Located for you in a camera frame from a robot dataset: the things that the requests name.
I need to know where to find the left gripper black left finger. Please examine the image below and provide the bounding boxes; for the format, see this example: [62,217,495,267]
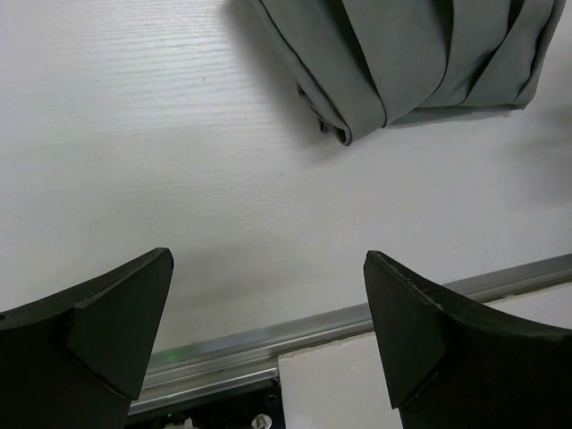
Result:
[1,248,174,428]

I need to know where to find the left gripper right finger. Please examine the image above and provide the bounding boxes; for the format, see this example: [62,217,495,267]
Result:
[364,251,571,428]

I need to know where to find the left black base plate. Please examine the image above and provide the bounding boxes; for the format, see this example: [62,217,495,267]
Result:
[125,379,286,429]

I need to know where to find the aluminium front rail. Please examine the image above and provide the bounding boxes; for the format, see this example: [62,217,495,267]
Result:
[128,255,571,423]

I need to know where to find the grey pleated skirt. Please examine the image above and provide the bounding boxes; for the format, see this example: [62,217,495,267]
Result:
[224,1,565,146]

